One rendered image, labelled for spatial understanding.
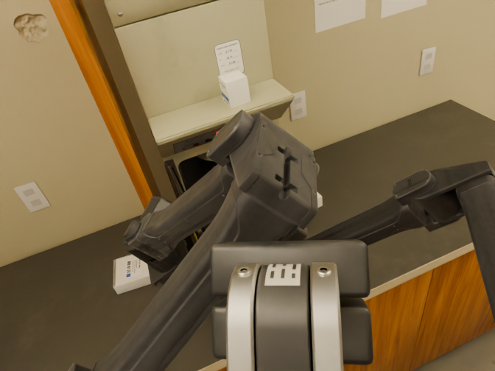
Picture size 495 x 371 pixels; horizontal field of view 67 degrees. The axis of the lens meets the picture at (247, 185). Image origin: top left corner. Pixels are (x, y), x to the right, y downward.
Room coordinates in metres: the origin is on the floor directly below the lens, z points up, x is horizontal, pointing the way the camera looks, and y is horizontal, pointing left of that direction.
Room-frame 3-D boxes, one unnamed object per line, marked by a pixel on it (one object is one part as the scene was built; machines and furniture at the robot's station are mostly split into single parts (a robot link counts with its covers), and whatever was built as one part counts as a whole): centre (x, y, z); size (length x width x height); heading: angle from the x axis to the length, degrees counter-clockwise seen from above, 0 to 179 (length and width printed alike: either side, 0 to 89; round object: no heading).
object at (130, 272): (0.85, 0.41, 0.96); 0.16 x 0.12 x 0.04; 98
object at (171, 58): (0.96, 0.07, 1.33); 0.32 x 0.25 x 0.77; 104
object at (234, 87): (0.79, -0.02, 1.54); 0.05 x 0.05 x 0.06; 15
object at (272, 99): (0.78, 0.03, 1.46); 0.32 x 0.12 x 0.10; 104
